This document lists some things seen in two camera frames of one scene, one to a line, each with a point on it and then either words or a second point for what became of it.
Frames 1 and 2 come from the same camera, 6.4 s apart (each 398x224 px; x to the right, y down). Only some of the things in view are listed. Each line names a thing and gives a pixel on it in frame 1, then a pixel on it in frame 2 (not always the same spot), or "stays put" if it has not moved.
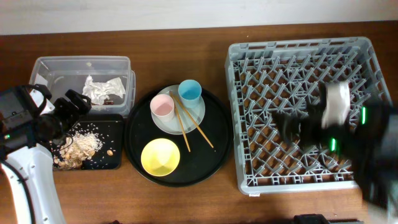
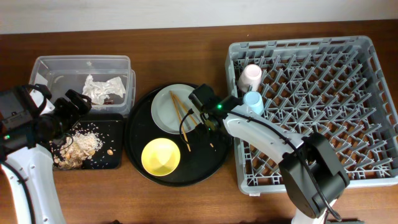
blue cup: (189, 91) -> (254, 101)
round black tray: (202, 151) stays put
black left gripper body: (65, 109) stays put
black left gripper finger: (83, 102) stays put
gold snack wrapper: (106, 101) stays put
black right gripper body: (333, 140) -> (213, 132)
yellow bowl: (160, 157) stays put
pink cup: (162, 107) -> (250, 74)
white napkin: (97, 93) stays put
